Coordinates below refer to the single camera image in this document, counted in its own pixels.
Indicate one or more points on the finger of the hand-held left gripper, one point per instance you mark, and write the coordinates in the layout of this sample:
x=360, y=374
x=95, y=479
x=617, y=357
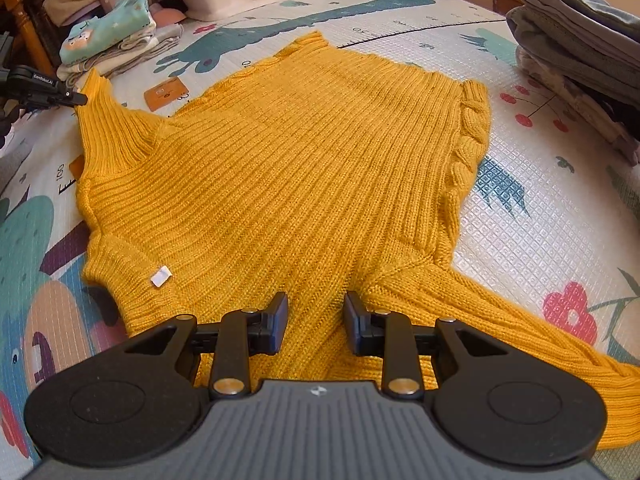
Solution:
x=72, y=97

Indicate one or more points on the beige folded clothes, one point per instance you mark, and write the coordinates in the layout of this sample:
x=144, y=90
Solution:
x=130, y=52

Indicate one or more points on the wooden chair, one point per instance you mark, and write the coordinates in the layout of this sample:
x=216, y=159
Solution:
x=22, y=15

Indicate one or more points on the pink round item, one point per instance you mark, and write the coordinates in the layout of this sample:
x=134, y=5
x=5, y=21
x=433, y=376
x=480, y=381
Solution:
x=167, y=15

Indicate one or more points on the grey folded clothes stack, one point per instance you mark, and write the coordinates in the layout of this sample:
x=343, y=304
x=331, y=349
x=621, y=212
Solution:
x=570, y=25

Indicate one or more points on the orange card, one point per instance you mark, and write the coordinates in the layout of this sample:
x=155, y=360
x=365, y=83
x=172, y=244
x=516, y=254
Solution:
x=165, y=94

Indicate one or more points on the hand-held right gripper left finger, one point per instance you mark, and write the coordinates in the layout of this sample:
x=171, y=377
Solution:
x=279, y=312

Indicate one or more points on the light patterned folded clothes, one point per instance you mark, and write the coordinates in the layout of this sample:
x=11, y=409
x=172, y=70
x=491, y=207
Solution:
x=590, y=105

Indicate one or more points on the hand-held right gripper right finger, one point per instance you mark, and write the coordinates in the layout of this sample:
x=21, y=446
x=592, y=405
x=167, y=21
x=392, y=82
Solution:
x=351, y=312

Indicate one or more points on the yellow knit sweater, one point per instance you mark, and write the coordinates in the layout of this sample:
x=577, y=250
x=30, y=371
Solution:
x=300, y=160

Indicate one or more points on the printed foam play mat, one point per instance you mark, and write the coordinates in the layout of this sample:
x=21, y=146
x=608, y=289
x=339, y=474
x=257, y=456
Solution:
x=530, y=210

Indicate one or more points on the teal printed folded garment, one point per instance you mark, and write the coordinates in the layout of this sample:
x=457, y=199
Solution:
x=112, y=25

